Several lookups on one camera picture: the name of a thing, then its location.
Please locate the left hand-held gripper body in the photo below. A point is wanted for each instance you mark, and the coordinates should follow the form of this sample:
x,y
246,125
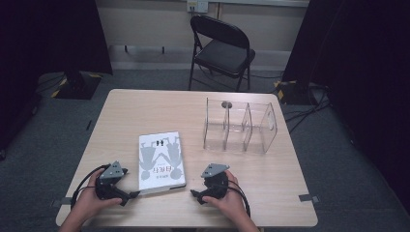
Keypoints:
x,y
111,172

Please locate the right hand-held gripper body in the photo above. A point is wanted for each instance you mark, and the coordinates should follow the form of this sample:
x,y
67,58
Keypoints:
x,y
215,183

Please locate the white book with grey figures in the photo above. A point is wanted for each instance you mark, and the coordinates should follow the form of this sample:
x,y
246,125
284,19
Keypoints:
x,y
161,161

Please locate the clear acrylic book rack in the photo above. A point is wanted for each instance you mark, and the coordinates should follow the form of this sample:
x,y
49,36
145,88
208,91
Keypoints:
x,y
240,127

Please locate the person's right hand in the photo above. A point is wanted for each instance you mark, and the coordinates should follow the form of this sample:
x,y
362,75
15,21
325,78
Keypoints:
x,y
233,201

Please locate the person's left hand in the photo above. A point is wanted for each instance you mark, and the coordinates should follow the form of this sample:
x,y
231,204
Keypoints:
x,y
87,203

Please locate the black marker pen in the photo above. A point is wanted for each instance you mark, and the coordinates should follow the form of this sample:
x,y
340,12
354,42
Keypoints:
x,y
89,125

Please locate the grey tape strip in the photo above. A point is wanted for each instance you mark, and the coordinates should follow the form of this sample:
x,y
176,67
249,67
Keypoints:
x,y
63,202
308,198

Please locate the black stand base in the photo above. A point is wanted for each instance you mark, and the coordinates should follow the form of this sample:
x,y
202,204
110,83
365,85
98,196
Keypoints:
x,y
77,85
290,93

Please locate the black folding chair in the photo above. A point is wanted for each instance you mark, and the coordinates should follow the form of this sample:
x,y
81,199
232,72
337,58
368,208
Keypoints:
x,y
224,54

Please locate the black curtain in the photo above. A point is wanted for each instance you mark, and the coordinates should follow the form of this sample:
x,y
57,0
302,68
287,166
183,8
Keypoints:
x,y
48,38
361,64

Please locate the grey wall baseboard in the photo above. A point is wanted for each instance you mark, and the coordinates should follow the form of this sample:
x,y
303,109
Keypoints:
x,y
148,58

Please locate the white wall socket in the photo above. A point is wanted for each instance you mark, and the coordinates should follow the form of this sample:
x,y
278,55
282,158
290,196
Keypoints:
x,y
197,5

